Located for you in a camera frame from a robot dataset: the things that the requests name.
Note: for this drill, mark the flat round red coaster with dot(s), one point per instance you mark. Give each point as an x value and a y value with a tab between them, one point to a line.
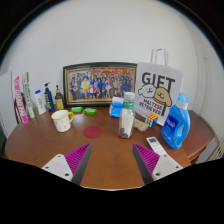
92	132

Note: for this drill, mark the dark amber pump bottle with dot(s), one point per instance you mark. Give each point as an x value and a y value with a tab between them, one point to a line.
59	101

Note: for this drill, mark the white remote control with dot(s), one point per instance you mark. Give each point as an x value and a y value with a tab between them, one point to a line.
155	145

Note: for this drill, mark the pink and white long box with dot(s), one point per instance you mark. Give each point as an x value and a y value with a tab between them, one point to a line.
20	103

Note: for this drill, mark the white yellow-rimmed mug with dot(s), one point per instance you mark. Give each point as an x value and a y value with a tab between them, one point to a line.
61	122

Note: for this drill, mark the white blue-capped bottle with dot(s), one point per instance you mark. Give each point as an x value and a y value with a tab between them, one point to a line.
40	103

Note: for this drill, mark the blue detergent bottle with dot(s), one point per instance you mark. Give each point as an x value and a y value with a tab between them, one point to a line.
175	128

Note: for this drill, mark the blue tissue pack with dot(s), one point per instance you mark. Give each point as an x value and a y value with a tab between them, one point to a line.
116	108

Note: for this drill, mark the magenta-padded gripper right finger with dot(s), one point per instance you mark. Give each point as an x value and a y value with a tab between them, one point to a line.
163	166

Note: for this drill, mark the framed group picture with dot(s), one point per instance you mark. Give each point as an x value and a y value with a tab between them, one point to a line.
100	83

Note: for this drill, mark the white dog-print paper bag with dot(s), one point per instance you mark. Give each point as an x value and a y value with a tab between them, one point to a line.
156	90

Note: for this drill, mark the white radiator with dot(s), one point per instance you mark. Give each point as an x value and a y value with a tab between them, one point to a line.
218	150

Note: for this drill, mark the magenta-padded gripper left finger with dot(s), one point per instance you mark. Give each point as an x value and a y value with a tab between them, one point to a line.
60	166

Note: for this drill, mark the clear green-labelled drink bottle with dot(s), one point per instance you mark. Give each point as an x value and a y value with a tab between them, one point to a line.
127	116

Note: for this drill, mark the dark blue pump bottle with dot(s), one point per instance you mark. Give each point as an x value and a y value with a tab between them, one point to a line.
49	100

